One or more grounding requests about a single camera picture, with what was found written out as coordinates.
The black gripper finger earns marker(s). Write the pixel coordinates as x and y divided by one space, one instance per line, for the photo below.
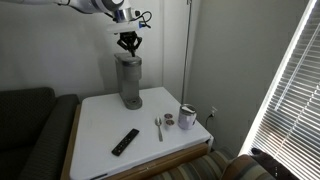
137 42
124 43

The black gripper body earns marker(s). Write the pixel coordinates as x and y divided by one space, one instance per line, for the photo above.
129 36

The grey pod coffee maker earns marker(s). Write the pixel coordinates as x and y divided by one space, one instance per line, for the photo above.
128 76

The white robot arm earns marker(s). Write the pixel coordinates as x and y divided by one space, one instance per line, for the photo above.
100 5

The coffee pod capsule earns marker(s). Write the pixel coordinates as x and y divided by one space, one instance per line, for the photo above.
168 116
170 123

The metal spoon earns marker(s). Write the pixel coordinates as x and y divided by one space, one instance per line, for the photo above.
158 122

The white plastic board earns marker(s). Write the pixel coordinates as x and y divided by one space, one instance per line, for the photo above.
100 133

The black remote control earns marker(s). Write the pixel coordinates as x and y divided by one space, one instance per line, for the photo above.
125 142

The dark grey sofa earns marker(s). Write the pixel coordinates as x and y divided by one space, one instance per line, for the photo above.
30 133

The striped sofa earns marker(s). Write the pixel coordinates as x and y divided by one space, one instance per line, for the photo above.
196 168

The striped cushion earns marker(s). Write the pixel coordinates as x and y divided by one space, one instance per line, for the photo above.
243 170

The white window blinds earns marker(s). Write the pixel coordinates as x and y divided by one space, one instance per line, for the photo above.
296 110

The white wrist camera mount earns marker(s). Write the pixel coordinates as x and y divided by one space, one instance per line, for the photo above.
121 28

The white wall outlet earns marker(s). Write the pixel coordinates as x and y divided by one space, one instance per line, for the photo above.
213 110

